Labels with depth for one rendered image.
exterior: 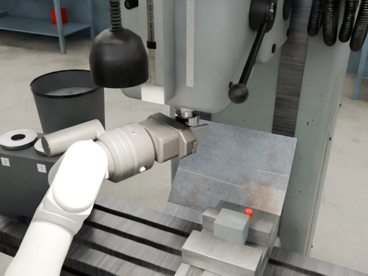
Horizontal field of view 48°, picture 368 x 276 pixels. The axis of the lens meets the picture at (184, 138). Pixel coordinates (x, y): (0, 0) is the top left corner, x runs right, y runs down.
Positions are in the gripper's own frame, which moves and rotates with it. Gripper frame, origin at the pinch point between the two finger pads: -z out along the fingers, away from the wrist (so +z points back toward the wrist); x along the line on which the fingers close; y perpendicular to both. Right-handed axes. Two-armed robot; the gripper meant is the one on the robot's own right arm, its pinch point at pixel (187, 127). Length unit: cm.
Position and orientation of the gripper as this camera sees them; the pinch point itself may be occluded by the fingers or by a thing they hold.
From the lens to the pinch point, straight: 79.0
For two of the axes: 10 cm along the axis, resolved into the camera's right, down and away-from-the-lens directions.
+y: -0.1, 8.8, 4.7
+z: -7.6, 3.0, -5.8
